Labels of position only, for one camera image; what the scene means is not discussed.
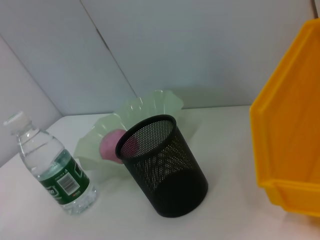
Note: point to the pink peach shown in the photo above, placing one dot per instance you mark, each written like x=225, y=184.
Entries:
x=107, y=147

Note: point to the clear green-label water bottle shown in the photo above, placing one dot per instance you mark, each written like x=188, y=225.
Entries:
x=50, y=162

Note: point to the pale green glass fruit plate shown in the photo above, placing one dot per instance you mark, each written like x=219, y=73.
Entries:
x=150, y=102

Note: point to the black mesh pen holder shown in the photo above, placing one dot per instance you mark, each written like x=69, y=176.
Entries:
x=180, y=190

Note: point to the yellow plastic bin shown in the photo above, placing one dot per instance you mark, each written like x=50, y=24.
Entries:
x=295, y=125

